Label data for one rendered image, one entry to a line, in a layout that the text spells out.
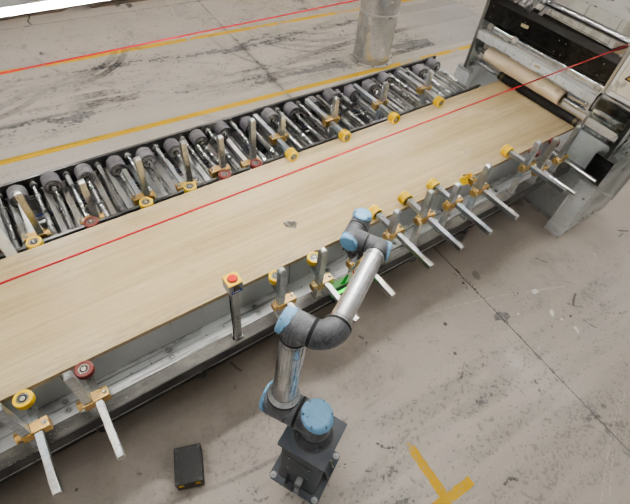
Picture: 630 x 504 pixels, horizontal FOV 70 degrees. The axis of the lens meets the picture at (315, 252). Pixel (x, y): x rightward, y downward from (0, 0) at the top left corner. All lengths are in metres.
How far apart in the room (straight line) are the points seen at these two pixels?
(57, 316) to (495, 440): 2.64
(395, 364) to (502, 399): 0.74
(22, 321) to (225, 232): 1.08
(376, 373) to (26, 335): 2.07
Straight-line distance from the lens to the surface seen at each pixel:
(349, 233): 2.02
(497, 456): 3.27
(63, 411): 2.58
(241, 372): 3.14
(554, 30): 4.20
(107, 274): 2.57
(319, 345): 1.64
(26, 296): 2.64
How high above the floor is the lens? 2.86
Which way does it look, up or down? 50 degrees down
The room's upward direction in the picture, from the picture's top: 7 degrees clockwise
